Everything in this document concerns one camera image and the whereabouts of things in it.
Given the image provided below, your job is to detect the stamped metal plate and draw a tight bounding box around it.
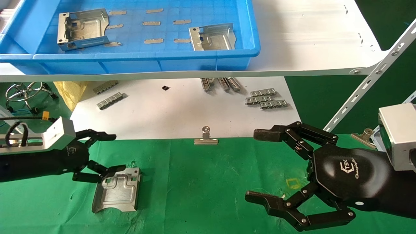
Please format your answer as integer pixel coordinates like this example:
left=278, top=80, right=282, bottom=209
left=92, top=167, right=142, bottom=213

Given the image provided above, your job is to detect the white paper sheet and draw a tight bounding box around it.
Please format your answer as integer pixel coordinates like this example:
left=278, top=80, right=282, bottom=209
left=69, top=76, right=302, bottom=141

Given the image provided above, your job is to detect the blue cable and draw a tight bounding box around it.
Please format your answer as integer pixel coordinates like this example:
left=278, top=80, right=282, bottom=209
left=0, top=109, right=41, bottom=115

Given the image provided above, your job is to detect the white slotted support rail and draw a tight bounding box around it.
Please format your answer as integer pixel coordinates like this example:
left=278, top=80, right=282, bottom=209
left=323, top=19, right=416, bottom=132

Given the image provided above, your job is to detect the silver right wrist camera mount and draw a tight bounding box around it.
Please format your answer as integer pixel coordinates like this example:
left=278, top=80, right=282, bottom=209
left=378, top=103, right=416, bottom=172

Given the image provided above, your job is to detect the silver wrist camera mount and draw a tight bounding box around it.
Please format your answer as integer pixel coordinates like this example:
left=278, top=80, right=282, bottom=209
left=378, top=103, right=416, bottom=172
left=0, top=117, right=76, bottom=154

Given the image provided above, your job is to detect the box-shaped sheet metal bracket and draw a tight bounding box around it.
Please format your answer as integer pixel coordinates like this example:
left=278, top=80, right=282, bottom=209
left=57, top=8, right=110, bottom=51

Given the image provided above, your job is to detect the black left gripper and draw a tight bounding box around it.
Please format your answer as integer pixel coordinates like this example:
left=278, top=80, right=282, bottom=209
left=19, top=129, right=126, bottom=183

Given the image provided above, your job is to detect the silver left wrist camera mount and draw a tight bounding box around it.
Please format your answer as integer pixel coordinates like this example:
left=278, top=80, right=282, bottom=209
left=0, top=117, right=76, bottom=154

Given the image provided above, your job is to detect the yellow crumpled cloth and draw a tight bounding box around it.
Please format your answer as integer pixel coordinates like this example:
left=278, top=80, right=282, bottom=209
left=54, top=81, right=88, bottom=111

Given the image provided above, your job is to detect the chrome wire ring frame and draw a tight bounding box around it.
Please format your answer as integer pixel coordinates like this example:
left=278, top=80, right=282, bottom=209
left=5, top=81, right=59, bottom=112

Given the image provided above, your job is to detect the blue plastic bin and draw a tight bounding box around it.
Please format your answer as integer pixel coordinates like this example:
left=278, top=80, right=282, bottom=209
left=0, top=0, right=261, bottom=75

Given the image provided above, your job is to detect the black cable loop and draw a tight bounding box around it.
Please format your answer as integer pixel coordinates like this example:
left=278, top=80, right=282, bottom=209
left=5, top=122, right=30, bottom=147

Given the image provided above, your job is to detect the green table cloth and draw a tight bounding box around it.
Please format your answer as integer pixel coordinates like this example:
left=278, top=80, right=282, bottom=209
left=0, top=76, right=416, bottom=234

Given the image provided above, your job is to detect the sheet metal bracket part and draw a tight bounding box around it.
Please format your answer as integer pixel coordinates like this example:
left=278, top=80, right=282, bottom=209
left=189, top=23, right=237, bottom=51

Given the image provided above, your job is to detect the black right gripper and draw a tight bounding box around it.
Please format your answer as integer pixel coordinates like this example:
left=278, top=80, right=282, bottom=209
left=245, top=122, right=403, bottom=232

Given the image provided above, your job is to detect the silver binder clip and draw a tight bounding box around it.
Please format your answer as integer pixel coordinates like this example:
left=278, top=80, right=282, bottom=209
left=350, top=128, right=377, bottom=149
left=194, top=126, right=219, bottom=145

